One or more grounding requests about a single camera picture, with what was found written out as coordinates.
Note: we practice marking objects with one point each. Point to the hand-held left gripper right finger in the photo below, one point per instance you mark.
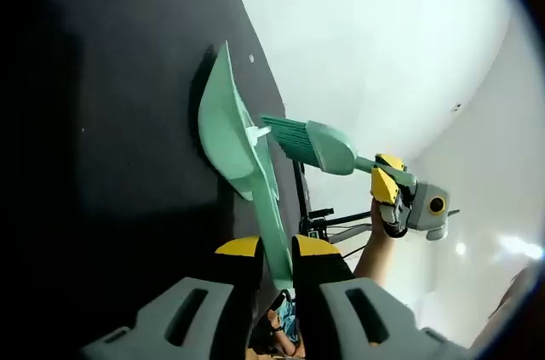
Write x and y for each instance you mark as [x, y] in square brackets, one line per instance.
[317, 275]

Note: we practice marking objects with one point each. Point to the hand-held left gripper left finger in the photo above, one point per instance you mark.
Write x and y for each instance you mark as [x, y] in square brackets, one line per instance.
[238, 275]

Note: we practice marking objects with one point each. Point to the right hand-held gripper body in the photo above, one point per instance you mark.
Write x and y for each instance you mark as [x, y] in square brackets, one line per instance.
[430, 207]

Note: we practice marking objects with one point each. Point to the green broom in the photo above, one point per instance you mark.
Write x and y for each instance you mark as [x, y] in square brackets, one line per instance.
[328, 151]

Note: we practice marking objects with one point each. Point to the white paper trash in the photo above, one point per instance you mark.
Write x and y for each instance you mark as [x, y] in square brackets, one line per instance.
[256, 133]

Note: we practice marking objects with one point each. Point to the green dustpan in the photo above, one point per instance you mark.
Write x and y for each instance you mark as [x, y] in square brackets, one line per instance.
[230, 134]

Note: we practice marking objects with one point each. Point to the person's right hand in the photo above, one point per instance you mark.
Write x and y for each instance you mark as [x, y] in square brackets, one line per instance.
[376, 217]

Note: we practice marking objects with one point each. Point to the black stand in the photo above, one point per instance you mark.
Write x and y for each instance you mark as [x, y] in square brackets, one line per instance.
[323, 217]

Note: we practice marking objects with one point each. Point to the wall socket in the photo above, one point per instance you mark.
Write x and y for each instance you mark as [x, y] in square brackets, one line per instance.
[456, 106]

